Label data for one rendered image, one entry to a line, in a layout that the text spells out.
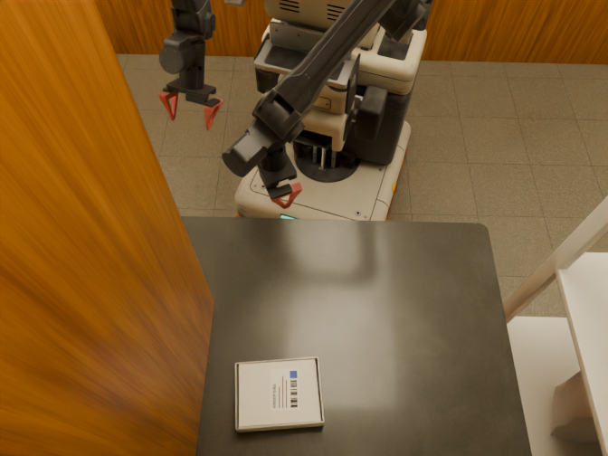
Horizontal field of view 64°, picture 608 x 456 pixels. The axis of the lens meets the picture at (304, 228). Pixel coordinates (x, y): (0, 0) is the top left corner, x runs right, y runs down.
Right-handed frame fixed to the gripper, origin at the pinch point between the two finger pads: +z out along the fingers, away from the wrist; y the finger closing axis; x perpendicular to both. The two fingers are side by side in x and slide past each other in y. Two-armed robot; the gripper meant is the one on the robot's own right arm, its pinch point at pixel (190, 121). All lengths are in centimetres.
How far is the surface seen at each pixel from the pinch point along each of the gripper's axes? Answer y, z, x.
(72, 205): 28, -26, -77
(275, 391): 42, 26, -47
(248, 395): 38, 27, -49
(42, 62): 26, -37, -76
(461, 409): 76, 25, -38
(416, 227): 60, 9, -5
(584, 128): 137, 26, 169
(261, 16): -39, 4, 154
